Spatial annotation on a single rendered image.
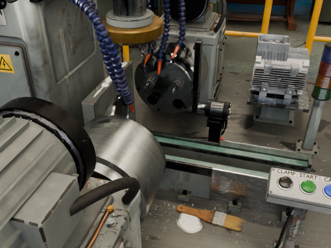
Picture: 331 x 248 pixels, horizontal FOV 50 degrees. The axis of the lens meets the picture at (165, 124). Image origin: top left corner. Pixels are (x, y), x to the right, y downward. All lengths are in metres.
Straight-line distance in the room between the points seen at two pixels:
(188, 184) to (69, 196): 0.71
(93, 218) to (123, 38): 0.49
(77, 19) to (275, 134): 0.89
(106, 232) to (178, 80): 0.75
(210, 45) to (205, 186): 0.58
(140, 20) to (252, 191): 0.59
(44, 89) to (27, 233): 0.60
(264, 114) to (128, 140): 0.89
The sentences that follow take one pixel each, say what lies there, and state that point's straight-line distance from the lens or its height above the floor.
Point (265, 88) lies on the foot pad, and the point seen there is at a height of 0.97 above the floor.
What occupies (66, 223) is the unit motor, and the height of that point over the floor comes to 1.27.
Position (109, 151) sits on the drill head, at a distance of 0.78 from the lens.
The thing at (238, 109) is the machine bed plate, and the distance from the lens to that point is 1.65.
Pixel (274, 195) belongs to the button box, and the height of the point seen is 1.05.
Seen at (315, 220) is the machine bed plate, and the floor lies 0.80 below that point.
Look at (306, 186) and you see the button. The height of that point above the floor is 1.07.
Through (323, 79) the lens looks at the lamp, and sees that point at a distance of 1.30.
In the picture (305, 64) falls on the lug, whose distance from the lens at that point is 1.47.
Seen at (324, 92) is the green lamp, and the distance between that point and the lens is 1.32.
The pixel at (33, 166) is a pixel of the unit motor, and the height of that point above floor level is 1.33.
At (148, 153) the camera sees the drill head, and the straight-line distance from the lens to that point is 0.84.
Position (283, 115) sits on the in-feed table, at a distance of 1.59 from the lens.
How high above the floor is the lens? 1.63
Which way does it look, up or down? 33 degrees down
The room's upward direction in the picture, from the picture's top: straight up
